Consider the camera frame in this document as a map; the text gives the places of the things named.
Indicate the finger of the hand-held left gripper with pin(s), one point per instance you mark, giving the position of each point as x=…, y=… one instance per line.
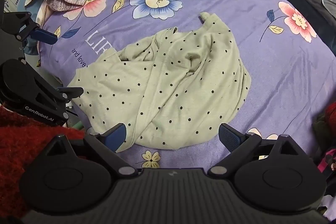
x=44, y=35
x=71, y=90

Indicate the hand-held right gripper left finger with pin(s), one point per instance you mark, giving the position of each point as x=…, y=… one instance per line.
x=116, y=138

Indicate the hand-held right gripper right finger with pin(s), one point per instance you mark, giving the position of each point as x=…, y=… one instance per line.
x=229, y=138

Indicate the green polka dot shirt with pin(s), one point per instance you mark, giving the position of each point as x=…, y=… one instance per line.
x=162, y=87

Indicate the person's left forearm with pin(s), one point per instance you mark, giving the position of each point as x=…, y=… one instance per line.
x=15, y=148

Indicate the dark green garment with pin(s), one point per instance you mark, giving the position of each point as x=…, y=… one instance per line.
x=321, y=130

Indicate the pink plaid garment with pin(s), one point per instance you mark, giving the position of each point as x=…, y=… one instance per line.
x=325, y=162

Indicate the purple floral bedsheet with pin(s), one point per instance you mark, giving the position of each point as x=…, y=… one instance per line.
x=223, y=3

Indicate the light grey cloth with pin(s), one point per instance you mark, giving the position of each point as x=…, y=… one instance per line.
x=329, y=6

